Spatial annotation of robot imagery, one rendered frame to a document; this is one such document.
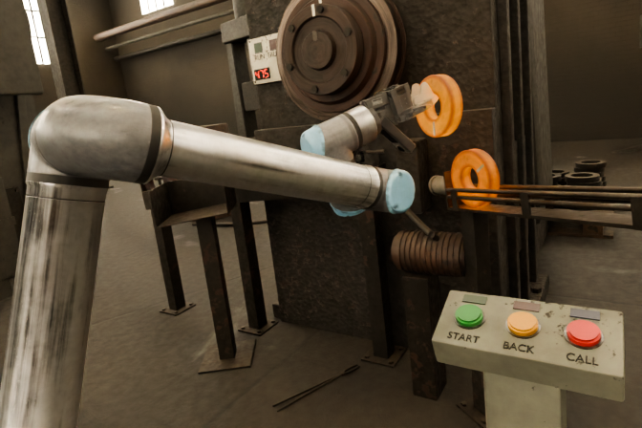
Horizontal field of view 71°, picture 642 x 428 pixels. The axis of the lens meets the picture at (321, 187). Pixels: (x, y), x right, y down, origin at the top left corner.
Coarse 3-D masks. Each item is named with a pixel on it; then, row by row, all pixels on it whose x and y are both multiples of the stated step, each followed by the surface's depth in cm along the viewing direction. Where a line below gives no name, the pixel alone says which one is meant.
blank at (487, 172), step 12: (468, 156) 117; (480, 156) 114; (456, 168) 123; (468, 168) 121; (480, 168) 114; (492, 168) 112; (456, 180) 124; (468, 180) 122; (480, 180) 115; (492, 180) 112; (468, 204) 121; (480, 204) 117
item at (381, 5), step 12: (300, 0) 152; (372, 0) 138; (384, 0) 136; (288, 12) 155; (384, 12) 137; (384, 24) 138; (396, 24) 140; (396, 36) 136; (276, 48) 161; (396, 48) 137; (396, 60) 139; (384, 72) 141; (396, 72) 144; (288, 84) 162; (384, 84) 142; (300, 108) 161; (312, 108) 158
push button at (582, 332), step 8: (576, 320) 61; (584, 320) 60; (568, 328) 60; (576, 328) 60; (584, 328) 59; (592, 328) 59; (568, 336) 60; (576, 336) 59; (584, 336) 58; (592, 336) 58; (600, 336) 58; (576, 344) 59; (584, 344) 58; (592, 344) 58
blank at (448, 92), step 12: (432, 84) 110; (444, 84) 106; (456, 84) 106; (444, 96) 107; (456, 96) 105; (432, 108) 115; (444, 108) 107; (456, 108) 105; (420, 120) 117; (432, 120) 112; (444, 120) 108; (456, 120) 107; (432, 132) 113; (444, 132) 109
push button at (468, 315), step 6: (462, 306) 69; (468, 306) 69; (474, 306) 68; (456, 312) 69; (462, 312) 68; (468, 312) 67; (474, 312) 67; (480, 312) 67; (456, 318) 68; (462, 318) 67; (468, 318) 67; (474, 318) 66; (480, 318) 66; (462, 324) 67; (468, 324) 66; (474, 324) 66
